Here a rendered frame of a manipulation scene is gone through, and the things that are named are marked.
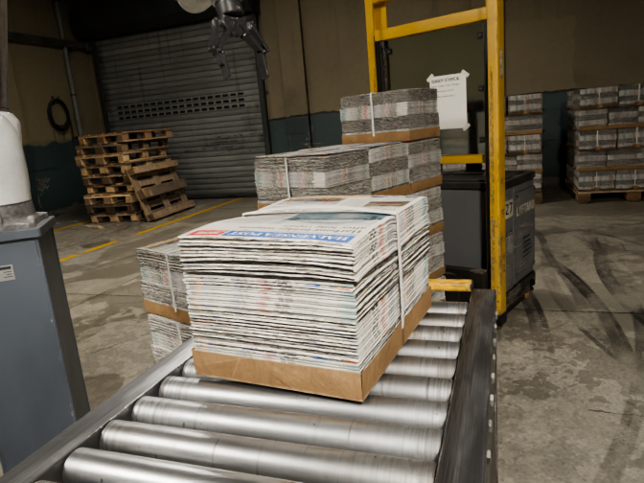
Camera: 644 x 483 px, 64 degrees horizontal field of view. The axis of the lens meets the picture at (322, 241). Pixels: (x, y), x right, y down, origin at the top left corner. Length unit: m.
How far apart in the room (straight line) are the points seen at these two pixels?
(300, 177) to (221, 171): 7.65
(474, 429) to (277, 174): 1.52
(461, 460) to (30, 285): 1.06
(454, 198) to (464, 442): 2.46
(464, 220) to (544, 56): 5.51
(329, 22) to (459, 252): 6.25
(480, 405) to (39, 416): 1.11
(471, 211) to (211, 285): 2.37
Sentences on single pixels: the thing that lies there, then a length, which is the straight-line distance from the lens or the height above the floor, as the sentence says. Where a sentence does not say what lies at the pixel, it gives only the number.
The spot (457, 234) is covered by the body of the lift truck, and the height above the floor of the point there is 0.49.
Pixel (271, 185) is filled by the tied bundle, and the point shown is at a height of 0.95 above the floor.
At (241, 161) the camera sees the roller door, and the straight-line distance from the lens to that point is 9.38.
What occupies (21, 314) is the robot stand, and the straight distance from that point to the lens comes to 1.42.
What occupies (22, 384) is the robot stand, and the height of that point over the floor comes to 0.63.
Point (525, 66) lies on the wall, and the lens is 8.32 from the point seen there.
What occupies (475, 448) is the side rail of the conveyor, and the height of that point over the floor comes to 0.80.
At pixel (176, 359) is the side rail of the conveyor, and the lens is 0.96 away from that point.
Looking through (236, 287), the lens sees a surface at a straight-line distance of 0.77.
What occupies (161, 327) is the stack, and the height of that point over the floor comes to 0.57.
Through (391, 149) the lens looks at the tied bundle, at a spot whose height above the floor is 1.05.
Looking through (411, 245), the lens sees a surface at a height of 0.96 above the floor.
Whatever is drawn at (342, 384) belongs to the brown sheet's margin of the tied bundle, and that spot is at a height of 0.83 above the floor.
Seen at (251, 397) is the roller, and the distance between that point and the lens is 0.81.
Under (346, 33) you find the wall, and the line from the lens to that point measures 8.73.
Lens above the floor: 1.18
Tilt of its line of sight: 13 degrees down
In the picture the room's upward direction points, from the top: 5 degrees counter-clockwise
